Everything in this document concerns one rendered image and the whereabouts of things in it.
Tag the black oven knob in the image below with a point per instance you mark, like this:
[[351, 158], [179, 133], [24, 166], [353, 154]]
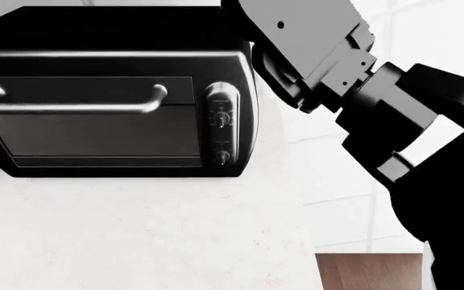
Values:
[[221, 119], [222, 157]]

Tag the black toaster oven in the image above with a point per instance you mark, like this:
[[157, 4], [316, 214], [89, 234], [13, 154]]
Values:
[[95, 33]]

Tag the black oven door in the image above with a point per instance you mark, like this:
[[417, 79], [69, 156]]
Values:
[[95, 136]]

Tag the brown wooden cabinet door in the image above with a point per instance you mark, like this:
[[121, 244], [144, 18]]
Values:
[[369, 272]]

